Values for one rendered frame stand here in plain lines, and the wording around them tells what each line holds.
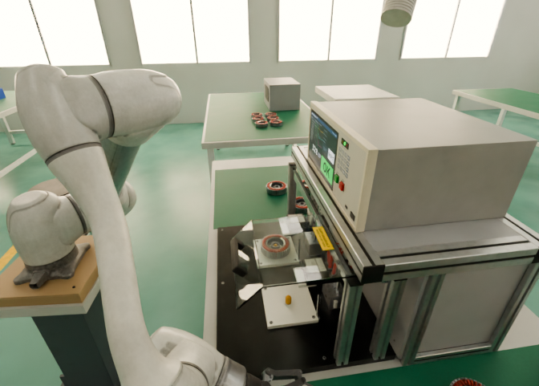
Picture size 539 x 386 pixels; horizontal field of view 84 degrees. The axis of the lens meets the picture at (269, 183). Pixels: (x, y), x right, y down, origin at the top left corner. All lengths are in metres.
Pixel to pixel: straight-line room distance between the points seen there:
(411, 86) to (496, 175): 5.66
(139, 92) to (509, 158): 0.82
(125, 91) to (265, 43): 4.78
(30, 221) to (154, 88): 0.63
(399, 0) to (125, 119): 1.56
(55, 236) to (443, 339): 1.19
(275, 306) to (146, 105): 0.67
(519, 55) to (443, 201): 7.00
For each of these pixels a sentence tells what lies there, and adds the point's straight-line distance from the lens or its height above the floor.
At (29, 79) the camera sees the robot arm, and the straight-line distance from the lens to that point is 0.71.
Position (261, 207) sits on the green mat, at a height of 0.75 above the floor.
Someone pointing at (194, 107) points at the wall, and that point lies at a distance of 5.52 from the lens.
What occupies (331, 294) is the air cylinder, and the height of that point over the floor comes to 0.82.
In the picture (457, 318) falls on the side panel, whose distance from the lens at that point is 0.94.
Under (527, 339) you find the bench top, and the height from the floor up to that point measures 0.75.
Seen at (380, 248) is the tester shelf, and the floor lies 1.11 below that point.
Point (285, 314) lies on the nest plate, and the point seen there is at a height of 0.78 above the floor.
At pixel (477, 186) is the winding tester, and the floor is 1.21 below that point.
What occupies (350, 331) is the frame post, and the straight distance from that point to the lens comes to 0.81.
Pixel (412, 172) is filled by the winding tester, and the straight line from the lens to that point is 0.71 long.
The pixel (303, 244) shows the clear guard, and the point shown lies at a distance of 0.75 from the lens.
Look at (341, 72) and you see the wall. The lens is 5.79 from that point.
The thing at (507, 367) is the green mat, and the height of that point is 0.75.
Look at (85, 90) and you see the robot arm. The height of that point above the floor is 1.43.
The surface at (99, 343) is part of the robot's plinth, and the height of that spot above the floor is 0.43.
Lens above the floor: 1.54
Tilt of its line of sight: 28 degrees down
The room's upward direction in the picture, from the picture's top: straight up
